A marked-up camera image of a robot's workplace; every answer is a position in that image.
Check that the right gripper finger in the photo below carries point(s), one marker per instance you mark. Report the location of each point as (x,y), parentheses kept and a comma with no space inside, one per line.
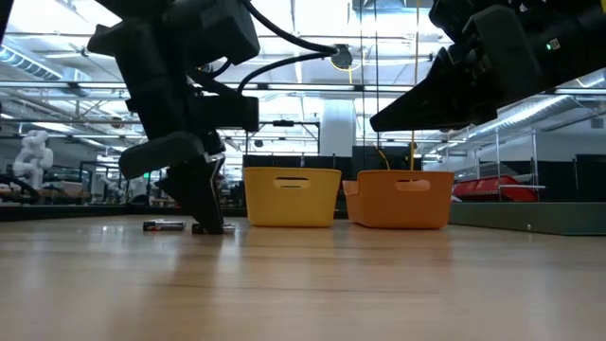
(435,99)
(464,120)

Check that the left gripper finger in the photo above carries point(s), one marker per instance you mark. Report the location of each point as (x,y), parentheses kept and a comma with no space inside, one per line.
(217,170)
(189,189)

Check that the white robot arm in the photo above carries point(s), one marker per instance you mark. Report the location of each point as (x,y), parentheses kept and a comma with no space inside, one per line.
(33,158)

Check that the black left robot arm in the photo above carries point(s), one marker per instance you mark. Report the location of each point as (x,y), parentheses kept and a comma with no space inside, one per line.
(142,28)

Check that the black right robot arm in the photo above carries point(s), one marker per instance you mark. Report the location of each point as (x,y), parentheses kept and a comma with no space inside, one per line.
(592,42)

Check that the black partition panel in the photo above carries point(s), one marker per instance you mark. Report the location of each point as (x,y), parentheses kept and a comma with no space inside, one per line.
(587,180)
(265,161)

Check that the red storage bin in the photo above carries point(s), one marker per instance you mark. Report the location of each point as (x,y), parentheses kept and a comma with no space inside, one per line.
(483,185)

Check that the yellow plastic bin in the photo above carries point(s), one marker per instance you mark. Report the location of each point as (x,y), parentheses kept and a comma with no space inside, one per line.
(293,208)

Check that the white building column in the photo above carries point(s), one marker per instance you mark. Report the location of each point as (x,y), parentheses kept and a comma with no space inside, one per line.
(337,128)

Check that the orange plastic bin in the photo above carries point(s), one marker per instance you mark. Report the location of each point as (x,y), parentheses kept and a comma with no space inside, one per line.
(397,208)

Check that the dark workbench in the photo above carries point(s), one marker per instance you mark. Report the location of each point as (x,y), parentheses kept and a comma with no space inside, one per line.
(57,213)

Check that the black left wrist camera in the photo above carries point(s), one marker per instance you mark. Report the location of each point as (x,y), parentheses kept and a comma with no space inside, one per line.
(227,113)

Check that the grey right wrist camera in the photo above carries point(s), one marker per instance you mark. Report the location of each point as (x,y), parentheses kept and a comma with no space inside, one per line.
(506,47)

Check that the black metal frame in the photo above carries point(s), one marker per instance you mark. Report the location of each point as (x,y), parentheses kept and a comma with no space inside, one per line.
(283,123)

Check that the silver air duct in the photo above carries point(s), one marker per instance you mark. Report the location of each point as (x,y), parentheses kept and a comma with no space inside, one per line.
(28,61)

